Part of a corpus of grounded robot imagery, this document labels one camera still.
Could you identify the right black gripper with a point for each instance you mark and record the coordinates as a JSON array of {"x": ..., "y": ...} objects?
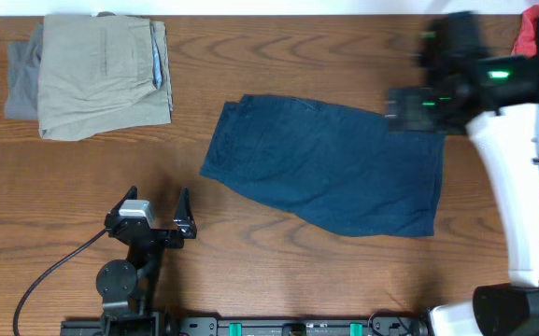
[{"x": 413, "y": 98}]

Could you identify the folded grey garment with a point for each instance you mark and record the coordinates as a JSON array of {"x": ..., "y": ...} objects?
[{"x": 23, "y": 63}]

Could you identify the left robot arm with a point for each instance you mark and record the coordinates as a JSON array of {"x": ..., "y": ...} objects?
[{"x": 127, "y": 285}]

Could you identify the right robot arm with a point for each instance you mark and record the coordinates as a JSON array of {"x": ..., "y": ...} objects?
[{"x": 494, "y": 101}]

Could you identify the dark blue shorts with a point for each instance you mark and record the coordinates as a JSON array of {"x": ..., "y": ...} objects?
[{"x": 337, "y": 167}]

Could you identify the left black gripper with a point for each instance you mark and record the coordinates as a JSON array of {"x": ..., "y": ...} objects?
[{"x": 185, "y": 228}]

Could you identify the folded khaki shorts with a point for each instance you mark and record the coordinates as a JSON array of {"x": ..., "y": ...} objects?
[{"x": 101, "y": 74}]

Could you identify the red garment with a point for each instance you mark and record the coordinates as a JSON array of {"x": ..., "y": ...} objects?
[{"x": 525, "y": 43}]

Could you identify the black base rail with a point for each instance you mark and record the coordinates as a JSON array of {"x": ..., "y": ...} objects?
[{"x": 378, "y": 325}]

